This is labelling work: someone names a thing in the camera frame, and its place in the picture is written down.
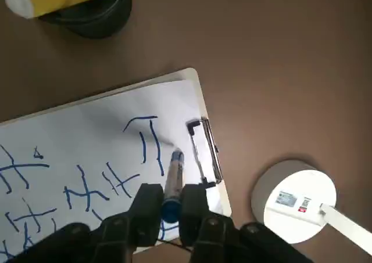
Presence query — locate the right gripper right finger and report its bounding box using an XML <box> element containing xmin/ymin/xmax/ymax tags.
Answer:
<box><xmin>178</xmin><ymin>183</ymin><xmax>312</xmax><ymax>263</ymax></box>

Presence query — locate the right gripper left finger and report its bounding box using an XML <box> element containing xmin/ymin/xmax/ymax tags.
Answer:
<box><xmin>11</xmin><ymin>183</ymin><xmax>164</xmax><ymax>263</ymax></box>

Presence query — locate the blue marker pen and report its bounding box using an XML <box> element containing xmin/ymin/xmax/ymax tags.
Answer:
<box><xmin>160</xmin><ymin>148</ymin><xmax>185</xmax><ymax>222</ymax></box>

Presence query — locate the black mesh pen holder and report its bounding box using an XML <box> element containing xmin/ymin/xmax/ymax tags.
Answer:
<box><xmin>37</xmin><ymin>0</ymin><xmax>133</xmax><ymax>39</ymax></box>

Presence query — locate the black metal clipboard clip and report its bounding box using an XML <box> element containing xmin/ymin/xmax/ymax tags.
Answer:
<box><xmin>185</xmin><ymin>117</ymin><xmax>224</xmax><ymax>188</ymax></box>

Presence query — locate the white round desk lamp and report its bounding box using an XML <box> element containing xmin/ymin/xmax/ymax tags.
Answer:
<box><xmin>251</xmin><ymin>150</ymin><xmax>372</xmax><ymax>255</ymax></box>

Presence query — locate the white A4 paper sheet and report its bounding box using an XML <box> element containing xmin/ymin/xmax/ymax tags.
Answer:
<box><xmin>0</xmin><ymin>78</ymin><xmax>225</xmax><ymax>246</ymax></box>

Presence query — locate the white clipboard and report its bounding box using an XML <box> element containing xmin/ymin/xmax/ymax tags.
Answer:
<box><xmin>0</xmin><ymin>67</ymin><xmax>233</xmax><ymax>255</ymax></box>

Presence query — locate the thin black gripper wire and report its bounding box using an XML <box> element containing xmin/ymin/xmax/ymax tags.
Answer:
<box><xmin>156</xmin><ymin>238</ymin><xmax>193</xmax><ymax>252</ymax></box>

